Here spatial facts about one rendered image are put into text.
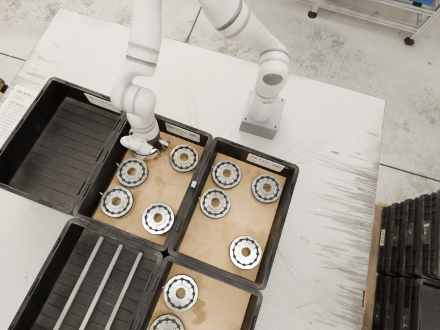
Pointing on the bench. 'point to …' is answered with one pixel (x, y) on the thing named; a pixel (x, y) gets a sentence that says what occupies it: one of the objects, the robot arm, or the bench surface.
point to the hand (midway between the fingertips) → (152, 146)
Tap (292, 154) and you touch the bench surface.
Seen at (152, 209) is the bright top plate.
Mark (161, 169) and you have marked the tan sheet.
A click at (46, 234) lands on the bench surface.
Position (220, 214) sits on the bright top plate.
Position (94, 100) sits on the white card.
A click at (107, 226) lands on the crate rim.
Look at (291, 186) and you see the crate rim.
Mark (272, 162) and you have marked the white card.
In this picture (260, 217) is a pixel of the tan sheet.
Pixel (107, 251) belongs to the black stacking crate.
